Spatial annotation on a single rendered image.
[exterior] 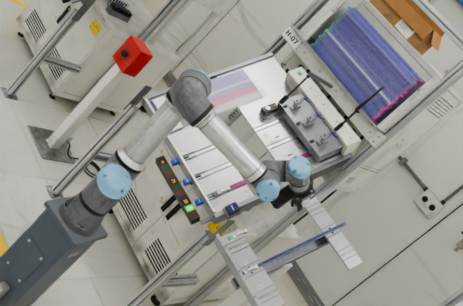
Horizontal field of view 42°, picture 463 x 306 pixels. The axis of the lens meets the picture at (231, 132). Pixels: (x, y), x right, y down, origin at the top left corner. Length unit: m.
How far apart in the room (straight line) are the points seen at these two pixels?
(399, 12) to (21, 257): 2.10
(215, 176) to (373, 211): 1.89
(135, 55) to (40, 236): 1.24
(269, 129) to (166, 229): 0.73
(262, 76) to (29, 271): 1.45
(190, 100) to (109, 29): 1.73
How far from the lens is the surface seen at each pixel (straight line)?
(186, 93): 1.90
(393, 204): 4.25
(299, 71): 2.95
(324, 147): 2.72
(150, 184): 3.14
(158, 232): 3.08
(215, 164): 2.64
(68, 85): 3.76
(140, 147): 2.11
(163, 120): 2.06
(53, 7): 3.99
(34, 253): 2.22
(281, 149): 2.74
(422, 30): 3.15
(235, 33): 5.09
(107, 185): 2.03
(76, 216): 2.11
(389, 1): 3.24
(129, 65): 3.12
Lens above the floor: 1.76
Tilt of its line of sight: 18 degrees down
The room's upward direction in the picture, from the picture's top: 46 degrees clockwise
